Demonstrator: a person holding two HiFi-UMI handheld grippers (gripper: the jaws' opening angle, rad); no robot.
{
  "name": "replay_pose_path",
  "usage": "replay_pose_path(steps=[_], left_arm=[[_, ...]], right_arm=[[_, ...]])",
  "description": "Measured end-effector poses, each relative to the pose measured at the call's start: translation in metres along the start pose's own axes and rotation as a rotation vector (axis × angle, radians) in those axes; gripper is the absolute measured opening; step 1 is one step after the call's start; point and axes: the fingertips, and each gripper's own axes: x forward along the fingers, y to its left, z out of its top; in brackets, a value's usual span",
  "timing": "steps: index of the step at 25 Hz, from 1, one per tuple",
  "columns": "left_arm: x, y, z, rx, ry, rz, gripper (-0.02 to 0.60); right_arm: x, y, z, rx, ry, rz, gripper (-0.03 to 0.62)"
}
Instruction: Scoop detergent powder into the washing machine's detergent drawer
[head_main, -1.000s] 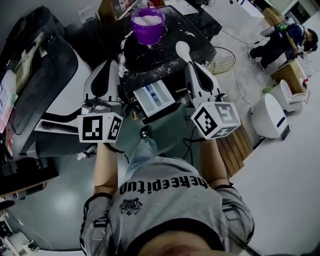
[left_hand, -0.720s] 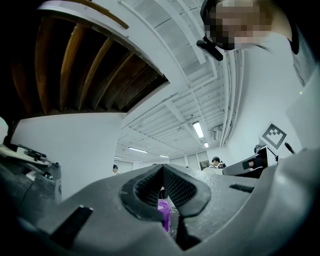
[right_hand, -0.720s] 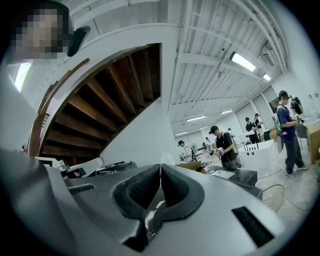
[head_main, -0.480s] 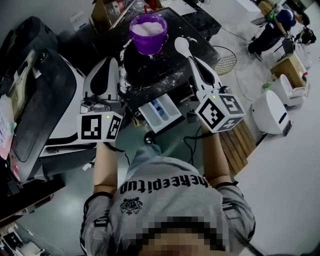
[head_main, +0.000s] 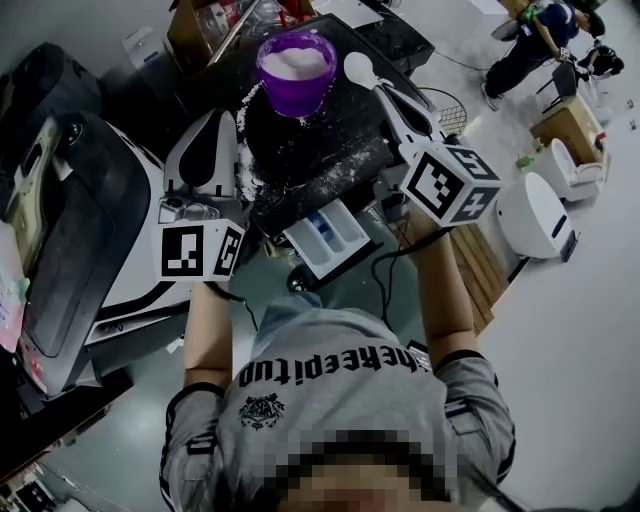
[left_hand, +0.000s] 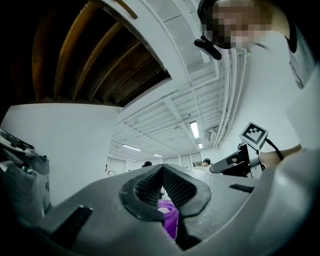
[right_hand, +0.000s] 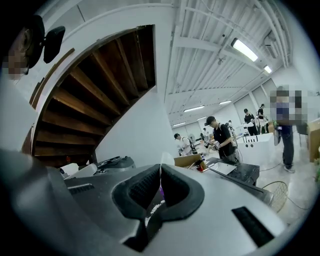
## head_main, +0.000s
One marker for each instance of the cardboard box beside toilet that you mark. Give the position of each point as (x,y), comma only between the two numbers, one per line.
(570,120)

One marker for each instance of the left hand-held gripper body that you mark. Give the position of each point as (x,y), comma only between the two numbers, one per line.
(182,250)

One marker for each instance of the person's left shoe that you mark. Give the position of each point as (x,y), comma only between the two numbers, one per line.
(300,280)

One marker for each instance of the person's right forearm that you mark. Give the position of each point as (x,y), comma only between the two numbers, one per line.
(442,300)

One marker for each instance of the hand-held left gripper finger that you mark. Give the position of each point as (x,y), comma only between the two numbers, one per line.
(192,155)
(222,160)

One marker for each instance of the dark wooden desk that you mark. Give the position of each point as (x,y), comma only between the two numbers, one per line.
(60,400)

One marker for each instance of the purple plastic bucket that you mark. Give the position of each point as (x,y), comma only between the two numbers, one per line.
(297,95)

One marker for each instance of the person's head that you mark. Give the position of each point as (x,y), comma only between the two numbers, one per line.
(365,470)

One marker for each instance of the white toilet with open lid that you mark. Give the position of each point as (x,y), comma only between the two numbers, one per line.
(580,170)

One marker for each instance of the open cardboard box with clutter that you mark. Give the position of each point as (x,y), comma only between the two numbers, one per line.
(195,35)

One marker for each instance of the pink packet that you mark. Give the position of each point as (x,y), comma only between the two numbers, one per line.
(11,290)

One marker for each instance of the white flat panel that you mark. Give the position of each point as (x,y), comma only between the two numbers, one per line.
(352,12)

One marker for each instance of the large grey white machine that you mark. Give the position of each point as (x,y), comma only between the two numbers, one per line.
(75,225)

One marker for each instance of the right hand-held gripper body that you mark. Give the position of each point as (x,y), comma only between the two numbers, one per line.
(450,190)

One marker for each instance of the small white box device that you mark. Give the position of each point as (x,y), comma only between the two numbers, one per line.
(145,50)

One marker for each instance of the black speckled appliance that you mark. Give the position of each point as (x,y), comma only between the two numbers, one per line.
(400,37)

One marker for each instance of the white plastic spoon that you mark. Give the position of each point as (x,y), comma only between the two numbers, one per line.
(359,67)

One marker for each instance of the person's grey printed t-shirt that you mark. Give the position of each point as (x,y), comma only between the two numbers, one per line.
(340,390)

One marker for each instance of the white cabinet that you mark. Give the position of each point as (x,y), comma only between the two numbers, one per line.
(487,5)

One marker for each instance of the person's left forearm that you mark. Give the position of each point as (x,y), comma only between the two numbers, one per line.
(207,340)

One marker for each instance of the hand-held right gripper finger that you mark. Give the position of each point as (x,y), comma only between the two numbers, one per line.
(420,117)
(395,125)

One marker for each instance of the wooden slatted platform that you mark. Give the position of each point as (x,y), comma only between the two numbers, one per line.
(480,280)

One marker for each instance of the round white toilet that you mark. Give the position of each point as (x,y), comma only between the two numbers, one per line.
(530,215)

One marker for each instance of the white detergent drawer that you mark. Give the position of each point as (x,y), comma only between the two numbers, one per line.
(330,240)

